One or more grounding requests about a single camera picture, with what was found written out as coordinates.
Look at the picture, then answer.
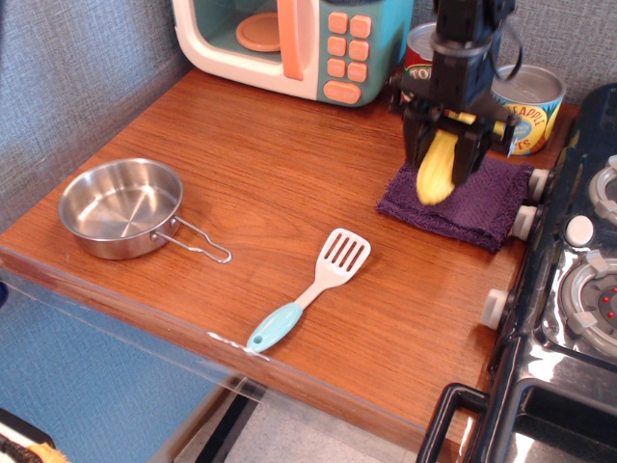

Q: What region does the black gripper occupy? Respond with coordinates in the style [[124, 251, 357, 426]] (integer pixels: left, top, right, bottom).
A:
[[394, 28, 520, 185]]

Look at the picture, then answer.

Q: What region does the yellow toy corn cob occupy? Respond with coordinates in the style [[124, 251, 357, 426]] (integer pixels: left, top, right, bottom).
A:
[[416, 113, 504, 205]]

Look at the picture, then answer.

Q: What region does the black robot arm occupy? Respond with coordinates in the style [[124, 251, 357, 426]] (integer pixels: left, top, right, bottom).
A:
[[396, 1, 520, 186]]

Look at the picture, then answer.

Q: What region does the purple folded cloth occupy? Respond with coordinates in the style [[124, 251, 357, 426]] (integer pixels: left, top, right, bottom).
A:
[[376, 158, 533, 253]]

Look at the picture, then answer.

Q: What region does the tomato sauce can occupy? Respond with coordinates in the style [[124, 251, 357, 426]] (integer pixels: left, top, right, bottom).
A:
[[403, 22, 436, 80]]

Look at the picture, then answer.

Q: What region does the pineapple slices can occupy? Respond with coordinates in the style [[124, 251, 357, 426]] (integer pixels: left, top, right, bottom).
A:
[[492, 65, 566, 155]]

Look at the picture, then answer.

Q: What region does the toy microwave oven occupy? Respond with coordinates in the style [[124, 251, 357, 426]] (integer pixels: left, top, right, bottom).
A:
[[173, 1, 414, 107]]

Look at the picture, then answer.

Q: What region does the white and teal spatula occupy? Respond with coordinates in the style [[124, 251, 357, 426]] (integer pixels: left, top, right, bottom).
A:
[[247, 228, 372, 353]]

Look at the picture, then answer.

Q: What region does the black toy stove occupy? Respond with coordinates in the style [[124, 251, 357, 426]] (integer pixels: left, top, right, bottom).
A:
[[417, 84, 616, 462]]

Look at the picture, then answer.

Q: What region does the small steel pan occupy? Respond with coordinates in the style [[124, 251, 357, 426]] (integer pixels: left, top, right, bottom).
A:
[[58, 158, 232, 264]]

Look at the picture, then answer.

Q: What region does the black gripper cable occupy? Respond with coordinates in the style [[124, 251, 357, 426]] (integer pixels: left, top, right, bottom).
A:
[[490, 18, 524, 82]]

